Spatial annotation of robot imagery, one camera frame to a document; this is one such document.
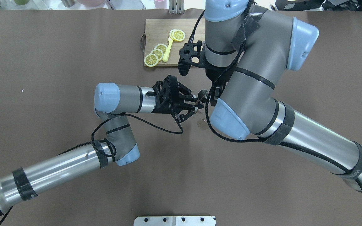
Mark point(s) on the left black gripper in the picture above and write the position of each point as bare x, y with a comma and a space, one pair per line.
166, 107

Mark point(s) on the spilled liquid puddle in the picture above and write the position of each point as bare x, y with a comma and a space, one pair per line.
202, 124

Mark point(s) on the pink bowl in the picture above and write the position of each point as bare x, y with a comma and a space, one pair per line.
91, 3

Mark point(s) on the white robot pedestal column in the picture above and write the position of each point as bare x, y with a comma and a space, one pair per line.
175, 221

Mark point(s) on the lemon slice near edge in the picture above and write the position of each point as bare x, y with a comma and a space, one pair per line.
151, 60

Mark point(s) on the lemon slice on spoon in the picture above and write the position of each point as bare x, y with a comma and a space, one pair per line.
177, 35

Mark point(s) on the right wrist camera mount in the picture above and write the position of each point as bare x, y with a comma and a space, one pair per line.
189, 55

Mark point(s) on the white lidded container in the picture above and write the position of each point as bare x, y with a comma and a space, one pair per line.
126, 4

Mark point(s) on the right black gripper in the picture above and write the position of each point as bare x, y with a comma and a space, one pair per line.
213, 74

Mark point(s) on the yellow plastic spoon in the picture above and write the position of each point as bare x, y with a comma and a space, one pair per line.
167, 53

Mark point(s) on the aluminium frame post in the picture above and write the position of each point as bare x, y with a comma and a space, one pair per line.
176, 7

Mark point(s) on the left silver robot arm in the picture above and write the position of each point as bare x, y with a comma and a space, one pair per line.
113, 104

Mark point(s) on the pink plastic cup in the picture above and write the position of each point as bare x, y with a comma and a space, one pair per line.
161, 4

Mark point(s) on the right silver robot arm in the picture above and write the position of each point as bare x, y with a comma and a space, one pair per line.
292, 87

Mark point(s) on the middle lemon slice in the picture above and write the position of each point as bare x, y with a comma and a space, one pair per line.
159, 53

